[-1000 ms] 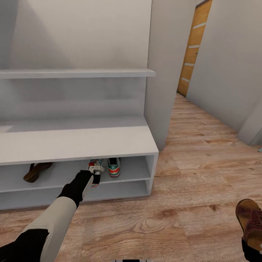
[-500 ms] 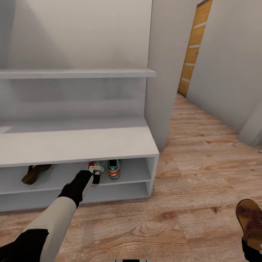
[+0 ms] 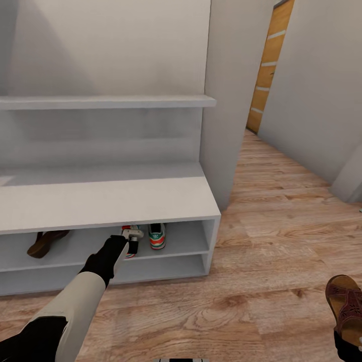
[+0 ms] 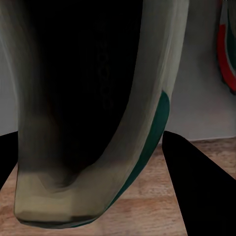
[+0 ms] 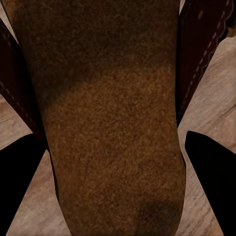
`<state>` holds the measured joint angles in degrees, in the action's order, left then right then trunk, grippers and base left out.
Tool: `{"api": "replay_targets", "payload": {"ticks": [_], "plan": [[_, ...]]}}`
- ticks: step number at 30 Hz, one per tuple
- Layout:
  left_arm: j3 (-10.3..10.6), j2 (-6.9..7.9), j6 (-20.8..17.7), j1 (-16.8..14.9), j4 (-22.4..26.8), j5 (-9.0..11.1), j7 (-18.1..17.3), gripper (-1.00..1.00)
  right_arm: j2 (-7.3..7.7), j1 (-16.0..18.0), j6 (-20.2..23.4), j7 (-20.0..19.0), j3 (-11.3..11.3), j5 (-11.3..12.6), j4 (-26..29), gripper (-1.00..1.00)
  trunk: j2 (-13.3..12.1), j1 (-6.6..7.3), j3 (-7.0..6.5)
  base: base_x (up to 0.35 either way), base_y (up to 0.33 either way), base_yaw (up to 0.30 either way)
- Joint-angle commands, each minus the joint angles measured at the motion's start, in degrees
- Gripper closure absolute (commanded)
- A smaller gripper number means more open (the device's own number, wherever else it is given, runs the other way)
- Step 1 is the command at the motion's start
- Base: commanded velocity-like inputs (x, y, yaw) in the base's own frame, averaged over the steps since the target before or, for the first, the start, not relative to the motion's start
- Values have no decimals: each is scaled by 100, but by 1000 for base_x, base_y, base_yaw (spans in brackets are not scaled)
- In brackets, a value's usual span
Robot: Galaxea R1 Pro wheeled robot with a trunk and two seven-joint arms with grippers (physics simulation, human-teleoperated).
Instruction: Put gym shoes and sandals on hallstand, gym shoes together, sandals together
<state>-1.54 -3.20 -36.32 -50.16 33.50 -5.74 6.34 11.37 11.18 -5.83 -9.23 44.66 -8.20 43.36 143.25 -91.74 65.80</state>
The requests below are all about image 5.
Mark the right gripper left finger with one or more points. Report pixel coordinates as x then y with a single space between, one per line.
18 163

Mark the sandal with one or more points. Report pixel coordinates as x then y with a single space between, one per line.
104 85

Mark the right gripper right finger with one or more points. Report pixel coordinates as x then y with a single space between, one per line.
215 167

